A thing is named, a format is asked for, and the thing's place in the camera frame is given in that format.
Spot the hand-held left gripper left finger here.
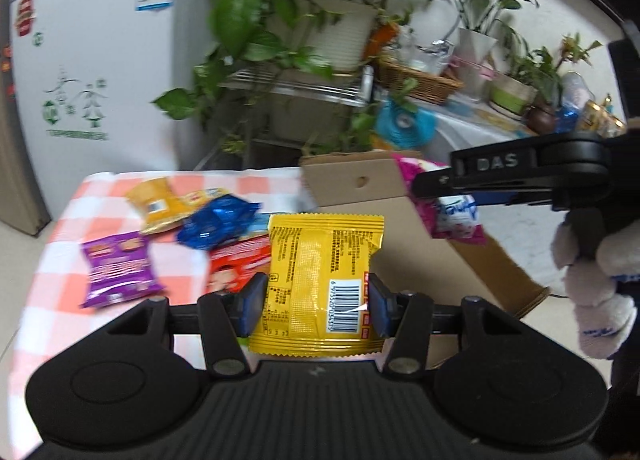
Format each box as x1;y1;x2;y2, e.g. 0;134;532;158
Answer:
107;272;268;381

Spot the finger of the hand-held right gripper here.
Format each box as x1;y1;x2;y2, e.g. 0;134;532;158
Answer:
410;139;551;207

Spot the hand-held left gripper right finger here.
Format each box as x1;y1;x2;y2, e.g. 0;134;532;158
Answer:
367;274;521;381

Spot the red snack packet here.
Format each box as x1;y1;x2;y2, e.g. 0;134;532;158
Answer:
207;234;273;296

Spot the yellow snack packet with barcode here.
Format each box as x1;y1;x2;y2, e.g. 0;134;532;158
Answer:
248;212;386;358

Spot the pink and white snack packet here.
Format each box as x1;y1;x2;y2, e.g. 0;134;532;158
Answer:
392;152;488;246

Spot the light blue snack packet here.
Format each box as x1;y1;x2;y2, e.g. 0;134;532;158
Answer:
242;212;273;241

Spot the dark blue shiny snack packet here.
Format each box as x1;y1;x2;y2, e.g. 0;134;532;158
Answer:
177;194;262;251

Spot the brown cardboard box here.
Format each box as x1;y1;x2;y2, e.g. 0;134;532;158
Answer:
299;150;551;373

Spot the purple snack packet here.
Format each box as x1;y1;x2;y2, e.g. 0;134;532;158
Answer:
80;232;167;310

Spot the person's right hand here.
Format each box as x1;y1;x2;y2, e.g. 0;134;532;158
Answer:
551;221;640;359

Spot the white cabinet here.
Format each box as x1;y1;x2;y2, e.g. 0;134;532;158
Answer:
430;95;551;163

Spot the gold foil box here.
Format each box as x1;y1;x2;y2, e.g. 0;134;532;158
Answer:
580;97;629;138

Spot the brown clay teapot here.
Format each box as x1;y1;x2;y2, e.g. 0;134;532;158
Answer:
526;102;559;136

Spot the plant in green white pot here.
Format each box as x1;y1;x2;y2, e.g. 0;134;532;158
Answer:
489;32;603;117

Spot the clear plastic bottle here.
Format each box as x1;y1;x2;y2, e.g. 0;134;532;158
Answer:
557;70;594;133

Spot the blue round plastic item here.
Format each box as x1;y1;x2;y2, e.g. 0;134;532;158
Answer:
374;95;439;150

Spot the wicker basket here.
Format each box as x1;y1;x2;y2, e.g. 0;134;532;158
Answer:
377;55;464;107

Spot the leafy plant in square pot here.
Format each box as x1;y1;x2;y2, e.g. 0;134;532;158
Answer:
422;0;541;102

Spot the small yellow snack packet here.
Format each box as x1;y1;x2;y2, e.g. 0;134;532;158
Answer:
182;187;228;213

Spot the clear glass cup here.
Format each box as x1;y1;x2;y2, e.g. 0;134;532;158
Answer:
397;30;432;73

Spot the orange striped snack packet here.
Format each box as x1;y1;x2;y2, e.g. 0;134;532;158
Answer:
125;177;193;236

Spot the orange plastic item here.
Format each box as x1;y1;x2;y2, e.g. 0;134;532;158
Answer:
367;22;399;59

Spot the pink white checkered tablecloth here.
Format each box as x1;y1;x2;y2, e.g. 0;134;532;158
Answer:
10;167;321;391

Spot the pothos plant in white pot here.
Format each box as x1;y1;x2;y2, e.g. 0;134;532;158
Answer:
152;0;446;161

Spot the metal shelf rack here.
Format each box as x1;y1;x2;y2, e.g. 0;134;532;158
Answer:
217;65;382;171

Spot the white refrigerator with green print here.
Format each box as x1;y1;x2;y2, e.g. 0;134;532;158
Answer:
0;0;236;241

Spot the red sticker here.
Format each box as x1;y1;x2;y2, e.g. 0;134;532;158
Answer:
14;0;36;37

